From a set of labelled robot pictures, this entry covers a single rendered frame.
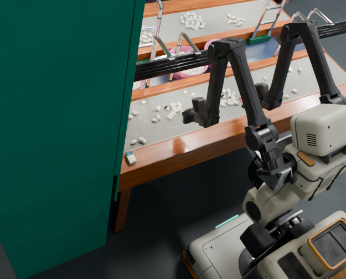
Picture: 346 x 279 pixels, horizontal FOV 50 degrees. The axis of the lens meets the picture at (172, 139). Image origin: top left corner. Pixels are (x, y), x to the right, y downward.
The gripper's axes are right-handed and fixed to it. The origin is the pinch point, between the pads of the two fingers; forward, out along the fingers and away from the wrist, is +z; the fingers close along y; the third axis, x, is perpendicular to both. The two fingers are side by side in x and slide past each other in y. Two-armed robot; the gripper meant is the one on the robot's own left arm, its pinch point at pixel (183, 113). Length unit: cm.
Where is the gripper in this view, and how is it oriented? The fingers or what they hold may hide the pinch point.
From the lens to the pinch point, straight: 193.0
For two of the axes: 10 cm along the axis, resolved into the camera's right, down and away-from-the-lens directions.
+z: -4.6, -2.0, 8.7
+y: -8.7, 2.9, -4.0
